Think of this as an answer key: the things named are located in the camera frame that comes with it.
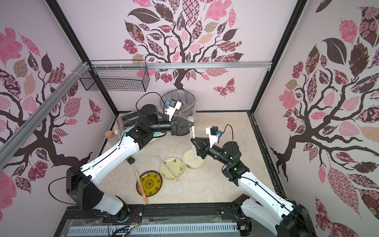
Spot wrapped chopsticks on middle plate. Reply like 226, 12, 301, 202
155, 155, 178, 181

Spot red wrapped chopsticks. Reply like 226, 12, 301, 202
134, 168, 149, 205

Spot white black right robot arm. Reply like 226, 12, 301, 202
191, 138, 316, 237

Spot aluminium frame bar left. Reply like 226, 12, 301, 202
1, 62, 89, 169

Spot cream plate middle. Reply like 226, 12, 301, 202
159, 157, 184, 180

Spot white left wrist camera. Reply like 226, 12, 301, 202
164, 99, 182, 121

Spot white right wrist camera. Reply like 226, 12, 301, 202
206, 126, 223, 148

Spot clear plastic bin liner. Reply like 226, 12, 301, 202
159, 89, 197, 119

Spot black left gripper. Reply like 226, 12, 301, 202
149, 115, 194, 135

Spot black wire wall basket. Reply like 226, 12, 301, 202
80, 59, 150, 92

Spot aluminium frame bar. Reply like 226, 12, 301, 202
1, 62, 89, 169
91, 61, 272, 70

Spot aluminium frame bar rear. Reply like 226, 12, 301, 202
91, 61, 272, 70

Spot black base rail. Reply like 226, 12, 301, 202
54, 202, 297, 237

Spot mint green toaster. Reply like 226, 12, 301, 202
113, 111, 167, 141

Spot black mesh trash bin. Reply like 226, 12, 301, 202
159, 89, 196, 126

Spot cream plate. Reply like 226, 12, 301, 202
182, 149, 205, 170
159, 157, 184, 180

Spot black small cylinder jar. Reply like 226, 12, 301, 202
126, 157, 135, 165

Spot bare wooden chopsticks pair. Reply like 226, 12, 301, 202
191, 118, 198, 161

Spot cream plate right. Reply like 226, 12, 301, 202
182, 149, 205, 170

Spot yellow black patterned plate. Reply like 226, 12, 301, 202
140, 170, 162, 197

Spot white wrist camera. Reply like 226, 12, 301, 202
164, 99, 182, 121
206, 126, 223, 148

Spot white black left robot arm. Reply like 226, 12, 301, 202
66, 104, 194, 220

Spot white slotted cable duct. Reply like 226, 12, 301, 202
66, 223, 239, 237

